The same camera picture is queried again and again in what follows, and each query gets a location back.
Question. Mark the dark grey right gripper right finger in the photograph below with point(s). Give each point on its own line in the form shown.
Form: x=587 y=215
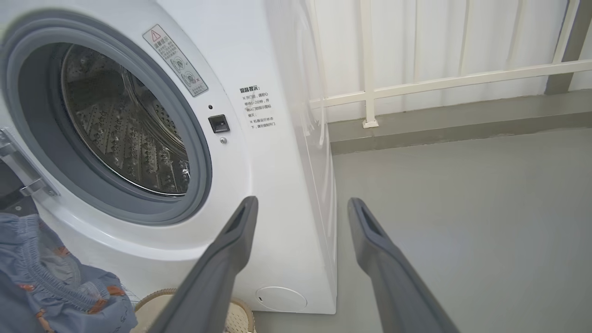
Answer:
x=393 y=286

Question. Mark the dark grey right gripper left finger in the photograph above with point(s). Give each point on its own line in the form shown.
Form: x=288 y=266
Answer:
x=217 y=277

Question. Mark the blue cartoon print pants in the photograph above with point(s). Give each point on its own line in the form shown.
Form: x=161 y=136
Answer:
x=46 y=286

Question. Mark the cream perforated laundry basket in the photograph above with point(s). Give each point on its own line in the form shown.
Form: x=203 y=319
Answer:
x=240 y=319

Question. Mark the white washing machine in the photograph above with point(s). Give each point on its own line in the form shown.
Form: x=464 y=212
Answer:
x=277 y=185

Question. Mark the grey rubber door gasket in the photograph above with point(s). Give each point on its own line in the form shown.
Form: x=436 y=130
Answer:
x=201 y=157

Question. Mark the black door lock latch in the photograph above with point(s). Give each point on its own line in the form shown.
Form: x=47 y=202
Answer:
x=218 y=124

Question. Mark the round white filter cover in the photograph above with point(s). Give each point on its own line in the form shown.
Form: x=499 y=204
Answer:
x=281 y=299

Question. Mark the perforated steel drum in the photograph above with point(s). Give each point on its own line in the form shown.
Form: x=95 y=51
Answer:
x=120 y=138

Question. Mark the white metal railing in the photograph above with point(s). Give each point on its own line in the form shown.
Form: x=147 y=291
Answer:
x=370 y=69

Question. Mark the red triangle warning sticker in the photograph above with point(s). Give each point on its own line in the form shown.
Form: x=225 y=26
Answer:
x=175 y=60

